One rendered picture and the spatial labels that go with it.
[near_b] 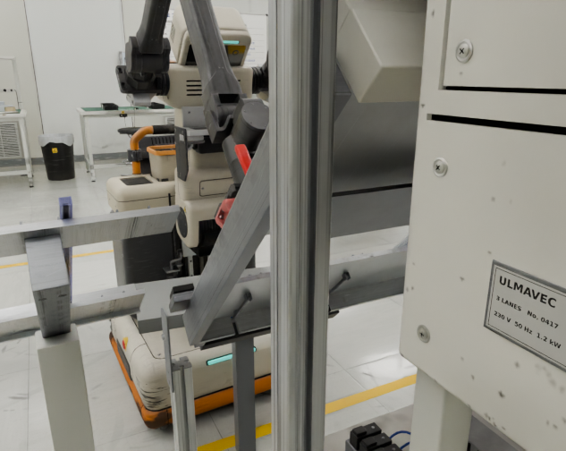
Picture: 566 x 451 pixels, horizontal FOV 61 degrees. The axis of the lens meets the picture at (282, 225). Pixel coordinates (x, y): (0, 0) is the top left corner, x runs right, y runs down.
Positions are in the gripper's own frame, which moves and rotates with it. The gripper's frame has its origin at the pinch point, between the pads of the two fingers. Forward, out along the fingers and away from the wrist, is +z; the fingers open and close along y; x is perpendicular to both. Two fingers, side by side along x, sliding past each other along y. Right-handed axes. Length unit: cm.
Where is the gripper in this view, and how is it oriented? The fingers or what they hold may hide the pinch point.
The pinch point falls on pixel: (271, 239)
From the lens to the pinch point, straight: 77.1
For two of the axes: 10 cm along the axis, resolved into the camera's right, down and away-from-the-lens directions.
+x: -3.2, 4.8, 8.2
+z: 3.1, 8.7, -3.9
